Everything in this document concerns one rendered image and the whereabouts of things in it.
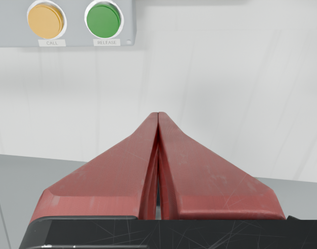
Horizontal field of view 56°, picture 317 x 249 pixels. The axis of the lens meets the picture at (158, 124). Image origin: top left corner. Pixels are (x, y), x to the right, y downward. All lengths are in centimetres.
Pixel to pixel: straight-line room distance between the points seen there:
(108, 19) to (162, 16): 13
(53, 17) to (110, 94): 20
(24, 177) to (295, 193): 169
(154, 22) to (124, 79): 11
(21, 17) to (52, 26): 4
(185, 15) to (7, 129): 40
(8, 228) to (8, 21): 210
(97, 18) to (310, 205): 205
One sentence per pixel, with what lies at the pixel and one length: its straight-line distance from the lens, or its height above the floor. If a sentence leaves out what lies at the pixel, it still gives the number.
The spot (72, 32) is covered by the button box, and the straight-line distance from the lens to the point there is 41.
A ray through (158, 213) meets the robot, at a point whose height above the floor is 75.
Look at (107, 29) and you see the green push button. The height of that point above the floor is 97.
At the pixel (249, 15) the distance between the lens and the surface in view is 51.
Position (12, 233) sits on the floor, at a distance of 249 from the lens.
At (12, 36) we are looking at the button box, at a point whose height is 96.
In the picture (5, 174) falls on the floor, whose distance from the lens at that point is 205.
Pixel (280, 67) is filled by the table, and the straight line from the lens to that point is 56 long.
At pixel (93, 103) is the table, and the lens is 56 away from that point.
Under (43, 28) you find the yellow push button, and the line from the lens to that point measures 40.
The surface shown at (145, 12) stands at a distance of 49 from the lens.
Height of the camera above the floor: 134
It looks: 56 degrees down
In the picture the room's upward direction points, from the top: 180 degrees clockwise
